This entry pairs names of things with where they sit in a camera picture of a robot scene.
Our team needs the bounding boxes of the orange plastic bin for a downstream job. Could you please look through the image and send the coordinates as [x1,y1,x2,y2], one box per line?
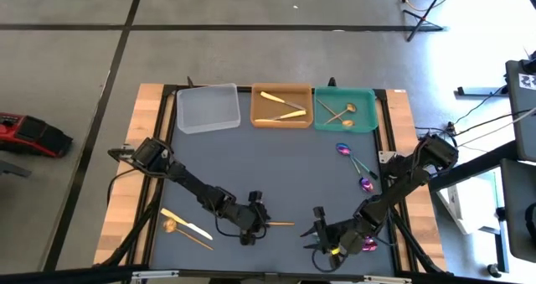
[250,82,315,130]

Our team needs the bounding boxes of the black equipment case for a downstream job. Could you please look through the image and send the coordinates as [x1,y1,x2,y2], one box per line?
[504,59,536,163]

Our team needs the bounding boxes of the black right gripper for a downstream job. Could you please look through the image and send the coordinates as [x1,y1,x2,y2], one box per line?
[299,218,369,259]

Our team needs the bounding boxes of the cream-handled table knife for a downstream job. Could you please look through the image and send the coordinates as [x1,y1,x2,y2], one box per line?
[160,208,214,241]
[254,109,308,123]
[259,90,307,111]

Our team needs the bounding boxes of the wooden table side board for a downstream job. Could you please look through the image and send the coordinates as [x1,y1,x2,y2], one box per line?
[94,82,165,266]
[384,89,447,272]

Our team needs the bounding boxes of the grey flat object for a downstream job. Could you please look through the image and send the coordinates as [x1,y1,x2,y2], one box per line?
[0,159,33,178]

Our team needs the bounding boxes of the black aluminium table frame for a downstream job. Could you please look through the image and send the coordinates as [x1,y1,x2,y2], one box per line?
[0,76,536,284]

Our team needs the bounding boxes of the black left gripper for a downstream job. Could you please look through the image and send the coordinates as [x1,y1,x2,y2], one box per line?
[228,199,273,247]

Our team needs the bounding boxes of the black diagonal beam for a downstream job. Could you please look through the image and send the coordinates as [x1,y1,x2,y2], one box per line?
[426,141,518,193]

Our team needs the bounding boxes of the black equipment floor stand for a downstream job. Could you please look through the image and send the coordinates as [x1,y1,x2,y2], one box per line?
[401,0,446,43]

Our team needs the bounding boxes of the teal plastic bin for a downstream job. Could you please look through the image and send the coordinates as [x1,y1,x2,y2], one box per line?
[313,86,379,133]

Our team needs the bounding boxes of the white box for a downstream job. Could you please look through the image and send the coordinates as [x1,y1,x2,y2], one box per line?
[436,170,503,235]

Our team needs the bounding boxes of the silver frame bracket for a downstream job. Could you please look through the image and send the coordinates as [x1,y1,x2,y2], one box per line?
[363,275,414,284]
[131,269,180,281]

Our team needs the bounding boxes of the red and black case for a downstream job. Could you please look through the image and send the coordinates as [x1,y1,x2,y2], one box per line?
[0,111,75,158]

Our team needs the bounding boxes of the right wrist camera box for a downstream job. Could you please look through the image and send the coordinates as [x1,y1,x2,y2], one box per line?
[312,206,327,227]

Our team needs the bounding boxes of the black stand base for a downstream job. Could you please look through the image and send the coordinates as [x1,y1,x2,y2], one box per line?
[454,85,510,99]

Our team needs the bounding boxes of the clear plastic bin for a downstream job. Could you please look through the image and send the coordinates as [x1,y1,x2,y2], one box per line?
[176,82,242,135]

